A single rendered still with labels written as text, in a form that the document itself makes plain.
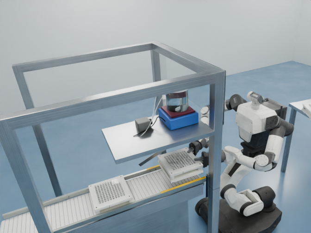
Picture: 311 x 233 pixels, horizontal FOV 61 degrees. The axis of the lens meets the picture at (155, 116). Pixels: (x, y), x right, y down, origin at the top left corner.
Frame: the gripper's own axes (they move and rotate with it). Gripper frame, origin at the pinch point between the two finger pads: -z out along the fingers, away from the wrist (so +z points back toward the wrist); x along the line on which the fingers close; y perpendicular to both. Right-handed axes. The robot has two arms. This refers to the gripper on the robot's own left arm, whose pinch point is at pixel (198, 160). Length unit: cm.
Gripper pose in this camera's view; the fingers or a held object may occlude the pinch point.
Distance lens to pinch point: 192.0
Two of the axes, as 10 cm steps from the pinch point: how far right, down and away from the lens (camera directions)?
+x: 0.6, 8.9, 4.5
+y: -2.3, -4.3, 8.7
